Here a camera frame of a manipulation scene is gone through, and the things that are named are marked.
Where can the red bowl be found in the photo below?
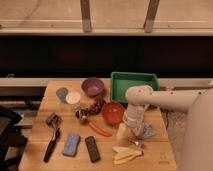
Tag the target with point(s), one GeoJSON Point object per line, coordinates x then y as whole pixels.
{"type": "Point", "coordinates": [112, 113]}

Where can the dark grape bunch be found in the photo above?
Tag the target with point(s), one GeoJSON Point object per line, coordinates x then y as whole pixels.
{"type": "Point", "coordinates": [96, 107]}

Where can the blue grey cloth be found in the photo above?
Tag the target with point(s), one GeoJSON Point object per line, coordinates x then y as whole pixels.
{"type": "Point", "coordinates": [147, 131]}

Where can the grey round coaster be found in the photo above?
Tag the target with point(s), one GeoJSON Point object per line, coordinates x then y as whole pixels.
{"type": "Point", "coordinates": [61, 93]}

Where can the round metal ball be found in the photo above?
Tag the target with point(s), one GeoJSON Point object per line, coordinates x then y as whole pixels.
{"type": "Point", "coordinates": [81, 115]}

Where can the small metal toy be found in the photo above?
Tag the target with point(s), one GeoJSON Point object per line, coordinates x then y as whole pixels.
{"type": "Point", "coordinates": [53, 120]}

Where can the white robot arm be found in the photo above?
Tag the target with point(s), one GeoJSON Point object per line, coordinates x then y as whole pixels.
{"type": "Point", "coordinates": [188, 118]}

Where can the purple bowl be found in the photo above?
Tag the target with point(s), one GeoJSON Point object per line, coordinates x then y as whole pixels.
{"type": "Point", "coordinates": [92, 86]}

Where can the black remote control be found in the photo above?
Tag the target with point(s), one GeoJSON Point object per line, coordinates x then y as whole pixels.
{"type": "Point", "coordinates": [92, 149]}

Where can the silver metal fork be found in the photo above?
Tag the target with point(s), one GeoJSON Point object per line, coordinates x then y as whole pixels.
{"type": "Point", "coordinates": [137, 143]}

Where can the green plastic tray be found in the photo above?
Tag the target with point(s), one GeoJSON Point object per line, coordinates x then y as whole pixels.
{"type": "Point", "coordinates": [121, 81]}

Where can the blue sponge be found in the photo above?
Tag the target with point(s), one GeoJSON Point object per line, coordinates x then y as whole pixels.
{"type": "Point", "coordinates": [71, 145]}

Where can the black chair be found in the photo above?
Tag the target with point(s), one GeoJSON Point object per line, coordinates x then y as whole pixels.
{"type": "Point", "coordinates": [9, 137]}

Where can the black handled brush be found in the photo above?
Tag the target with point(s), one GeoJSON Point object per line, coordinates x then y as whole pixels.
{"type": "Point", "coordinates": [51, 145]}

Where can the white round lid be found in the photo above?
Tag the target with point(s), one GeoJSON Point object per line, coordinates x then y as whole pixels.
{"type": "Point", "coordinates": [73, 97]}

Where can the yellow banana bunch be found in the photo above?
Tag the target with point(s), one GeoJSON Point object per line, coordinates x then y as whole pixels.
{"type": "Point", "coordinates": [125, 154]}

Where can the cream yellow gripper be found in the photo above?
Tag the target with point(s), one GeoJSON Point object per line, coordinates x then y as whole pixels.
{"type": "Point", "coordinates": [122, 131]}

